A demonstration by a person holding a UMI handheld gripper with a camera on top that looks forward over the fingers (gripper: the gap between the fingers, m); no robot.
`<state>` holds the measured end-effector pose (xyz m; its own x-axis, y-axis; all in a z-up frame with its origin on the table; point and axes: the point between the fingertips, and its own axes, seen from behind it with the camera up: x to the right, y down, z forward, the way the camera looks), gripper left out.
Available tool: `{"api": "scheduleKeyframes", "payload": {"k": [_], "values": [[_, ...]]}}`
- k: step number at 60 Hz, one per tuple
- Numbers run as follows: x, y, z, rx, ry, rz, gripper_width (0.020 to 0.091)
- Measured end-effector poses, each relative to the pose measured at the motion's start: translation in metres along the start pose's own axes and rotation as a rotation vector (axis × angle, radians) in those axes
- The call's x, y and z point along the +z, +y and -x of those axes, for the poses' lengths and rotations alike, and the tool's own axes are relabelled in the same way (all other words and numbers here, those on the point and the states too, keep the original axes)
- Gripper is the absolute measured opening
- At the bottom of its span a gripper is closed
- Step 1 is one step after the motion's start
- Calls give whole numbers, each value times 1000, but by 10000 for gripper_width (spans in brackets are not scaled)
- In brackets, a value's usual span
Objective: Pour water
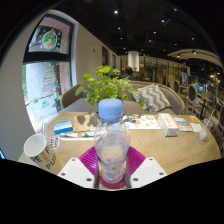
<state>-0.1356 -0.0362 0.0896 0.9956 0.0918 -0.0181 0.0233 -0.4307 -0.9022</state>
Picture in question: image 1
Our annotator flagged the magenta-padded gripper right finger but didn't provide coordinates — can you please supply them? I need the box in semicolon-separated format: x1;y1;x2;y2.
126;145;168;189

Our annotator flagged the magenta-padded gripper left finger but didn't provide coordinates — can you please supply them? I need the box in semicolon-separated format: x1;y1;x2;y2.
57;146;100;189

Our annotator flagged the clear bottle with blue cap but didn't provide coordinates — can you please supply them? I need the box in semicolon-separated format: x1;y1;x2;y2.
93;98;131;184

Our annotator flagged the pill blister pack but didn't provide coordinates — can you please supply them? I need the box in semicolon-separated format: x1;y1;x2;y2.
48;135;62;150

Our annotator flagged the flat round red coaster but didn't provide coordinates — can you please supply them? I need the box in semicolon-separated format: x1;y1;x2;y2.
99;168;127;191

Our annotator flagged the white printed cup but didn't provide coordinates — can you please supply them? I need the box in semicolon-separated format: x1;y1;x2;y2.
23;133;64;175

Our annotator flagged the white tube with teal print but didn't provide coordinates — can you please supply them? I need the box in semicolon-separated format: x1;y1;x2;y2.
81;130;96;139

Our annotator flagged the blue and white flat box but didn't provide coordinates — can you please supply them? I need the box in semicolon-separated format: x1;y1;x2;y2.
53;119;74;136

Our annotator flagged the colourful printed leaflet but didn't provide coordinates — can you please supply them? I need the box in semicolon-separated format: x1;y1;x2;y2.
123;113;161;131

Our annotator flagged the white carton box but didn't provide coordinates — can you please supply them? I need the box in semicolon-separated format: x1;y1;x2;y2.
157;112;181;137

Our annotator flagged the white printed booklet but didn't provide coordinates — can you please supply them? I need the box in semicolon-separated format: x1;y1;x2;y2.
172;116;194;133

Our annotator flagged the clear plastic cup with straw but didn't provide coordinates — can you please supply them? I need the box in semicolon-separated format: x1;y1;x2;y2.
199;108;216;141

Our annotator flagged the grey chevron cushion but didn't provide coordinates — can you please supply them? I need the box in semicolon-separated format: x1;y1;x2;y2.
132;83;173;113

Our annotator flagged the beige curved sofa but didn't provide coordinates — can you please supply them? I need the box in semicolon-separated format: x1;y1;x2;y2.
59;79;186;116

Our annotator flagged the group of dining chairs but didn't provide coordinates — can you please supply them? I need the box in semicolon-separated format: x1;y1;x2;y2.
169;77;224;134

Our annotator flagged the green potted plant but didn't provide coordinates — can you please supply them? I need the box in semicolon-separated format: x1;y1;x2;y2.
74;64;146;114

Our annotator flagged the window with festive stickers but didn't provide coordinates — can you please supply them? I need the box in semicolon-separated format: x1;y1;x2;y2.
21;13;76;133

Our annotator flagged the person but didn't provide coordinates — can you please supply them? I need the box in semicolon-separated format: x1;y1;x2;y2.
120;66;138;81

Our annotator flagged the white round column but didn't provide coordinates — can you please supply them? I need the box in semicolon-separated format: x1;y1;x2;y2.
127;50;141;72

